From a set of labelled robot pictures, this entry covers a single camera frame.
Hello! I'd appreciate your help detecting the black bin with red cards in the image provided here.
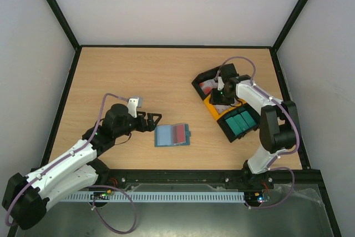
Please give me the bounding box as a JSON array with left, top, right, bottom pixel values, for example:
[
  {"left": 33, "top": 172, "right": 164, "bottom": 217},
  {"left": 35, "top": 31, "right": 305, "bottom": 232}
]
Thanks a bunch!
[{"left": 191, "top": 66, "right": 231, "bottom": 103}]

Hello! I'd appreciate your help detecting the teal card holder wallet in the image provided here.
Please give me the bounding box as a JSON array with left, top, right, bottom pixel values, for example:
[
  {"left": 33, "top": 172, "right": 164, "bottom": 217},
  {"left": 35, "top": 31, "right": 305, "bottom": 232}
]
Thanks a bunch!
[{"left": 155, "top": 123, "right": 191, "bottom": 147}]

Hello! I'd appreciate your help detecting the red circle credit card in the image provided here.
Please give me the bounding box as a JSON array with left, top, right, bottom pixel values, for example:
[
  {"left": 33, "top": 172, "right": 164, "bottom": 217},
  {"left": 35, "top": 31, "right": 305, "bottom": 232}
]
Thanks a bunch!
[{"left": 173, "top": 124, "right": 186, "bottom": 144}]

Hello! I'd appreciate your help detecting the black bin with teal cards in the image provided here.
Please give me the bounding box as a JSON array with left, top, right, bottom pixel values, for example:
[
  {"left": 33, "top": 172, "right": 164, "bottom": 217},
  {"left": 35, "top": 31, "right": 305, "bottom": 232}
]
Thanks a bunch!
[{"left": 217, "top": 104, "right": 260, "bottom": 143}]

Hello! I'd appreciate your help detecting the yellow bin with cards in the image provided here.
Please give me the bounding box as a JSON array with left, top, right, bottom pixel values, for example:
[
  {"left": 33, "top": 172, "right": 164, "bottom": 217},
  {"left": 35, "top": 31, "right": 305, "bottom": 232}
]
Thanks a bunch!
[{"left": 203, "top": 94, "right": 247, "bottom": 121}]

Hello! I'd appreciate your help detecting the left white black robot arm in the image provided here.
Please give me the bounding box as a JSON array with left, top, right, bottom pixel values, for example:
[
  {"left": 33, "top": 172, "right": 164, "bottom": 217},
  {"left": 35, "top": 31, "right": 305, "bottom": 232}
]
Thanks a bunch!
[{"left": 2, "top": 104, "right": 162, "bottom": 230}]

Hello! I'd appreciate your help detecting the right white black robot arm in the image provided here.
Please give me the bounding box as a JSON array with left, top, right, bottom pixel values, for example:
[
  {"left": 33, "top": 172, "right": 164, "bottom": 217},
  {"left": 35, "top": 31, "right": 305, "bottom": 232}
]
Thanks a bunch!
[{"left": 209, "top": 63, "right": 301, "bottom": 187}]

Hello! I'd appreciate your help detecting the stack of cards yellow bin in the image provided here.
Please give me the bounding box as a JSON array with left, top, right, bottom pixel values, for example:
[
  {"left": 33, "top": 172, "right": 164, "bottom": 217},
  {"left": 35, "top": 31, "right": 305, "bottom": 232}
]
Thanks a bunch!
[{"left": 214, "top": 105, "right": 235, "bottom": 115}]

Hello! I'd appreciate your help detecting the stack of white red cards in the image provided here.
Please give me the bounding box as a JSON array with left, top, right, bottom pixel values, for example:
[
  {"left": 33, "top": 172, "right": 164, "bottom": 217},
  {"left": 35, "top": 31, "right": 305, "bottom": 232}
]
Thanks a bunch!
[{"left": 199, "top": 79, "right": 217, "bottom": 95}]

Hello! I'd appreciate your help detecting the teal card stack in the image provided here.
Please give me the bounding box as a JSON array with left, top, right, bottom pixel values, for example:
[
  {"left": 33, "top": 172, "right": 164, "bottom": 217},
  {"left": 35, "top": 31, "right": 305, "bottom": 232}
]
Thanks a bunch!
[{"left": 225, "top": 110, "right": 258, "bottom": 138}]

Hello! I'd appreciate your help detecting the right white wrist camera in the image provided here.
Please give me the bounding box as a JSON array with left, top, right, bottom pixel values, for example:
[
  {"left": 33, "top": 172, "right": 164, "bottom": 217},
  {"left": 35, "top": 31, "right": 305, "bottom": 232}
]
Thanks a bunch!
[{"left": 217, "top": 77, "right": 225, "bottom": 91}]

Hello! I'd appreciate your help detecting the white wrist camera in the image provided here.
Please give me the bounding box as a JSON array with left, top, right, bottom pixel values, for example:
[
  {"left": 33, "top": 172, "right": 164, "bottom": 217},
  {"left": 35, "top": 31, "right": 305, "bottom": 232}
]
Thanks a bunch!
[
  {"left": 127, "top": 97, "right": 143, "bottom": 118},
  {"left": 217, "top": 77, "right": 225, "bottom": 91}
]

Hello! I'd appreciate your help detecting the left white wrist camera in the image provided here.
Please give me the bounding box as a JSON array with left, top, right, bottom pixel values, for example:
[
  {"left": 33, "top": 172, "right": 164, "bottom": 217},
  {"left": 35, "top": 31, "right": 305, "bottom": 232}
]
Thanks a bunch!
[{"left": 127, "top": 97, "right": 143, "bottom": 118}]

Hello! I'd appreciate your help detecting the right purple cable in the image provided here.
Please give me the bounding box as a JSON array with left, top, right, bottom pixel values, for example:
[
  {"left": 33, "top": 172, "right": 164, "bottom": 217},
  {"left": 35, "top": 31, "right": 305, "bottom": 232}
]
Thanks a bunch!
[{"left": 215, "top": 56, "right": 301, "bottom": 210}]

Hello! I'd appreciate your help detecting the purple cable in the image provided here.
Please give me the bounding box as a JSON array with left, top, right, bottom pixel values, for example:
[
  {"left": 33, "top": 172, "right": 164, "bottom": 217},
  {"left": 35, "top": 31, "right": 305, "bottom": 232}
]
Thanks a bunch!
[
  {"left": 215, "top": 56, "right": 301, "bottom": 210},
  {"left": 5, "top": 93, "right": 138, "bottom": 234}
]

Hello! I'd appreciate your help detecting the black aluminium frame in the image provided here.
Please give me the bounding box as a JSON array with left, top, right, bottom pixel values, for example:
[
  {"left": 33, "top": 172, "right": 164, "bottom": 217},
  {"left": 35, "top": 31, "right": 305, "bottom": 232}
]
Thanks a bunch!
[{"left": 8, "top": 0, "right": 342, "bottom": 237}]

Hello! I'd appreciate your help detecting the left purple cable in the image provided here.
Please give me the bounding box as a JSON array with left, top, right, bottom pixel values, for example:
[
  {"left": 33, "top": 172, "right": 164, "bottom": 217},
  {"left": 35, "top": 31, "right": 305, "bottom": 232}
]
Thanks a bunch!
[{"left": 5, "top": 93, "right": 138, "bottom": 234}]

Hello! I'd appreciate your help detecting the light blue slotted cable duct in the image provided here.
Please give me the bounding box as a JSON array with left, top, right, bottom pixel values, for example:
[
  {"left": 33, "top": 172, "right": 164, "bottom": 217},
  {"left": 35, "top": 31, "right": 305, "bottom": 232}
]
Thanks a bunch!
[{"left": 62, "top": 191, "right": 245, "bottom": 203}]

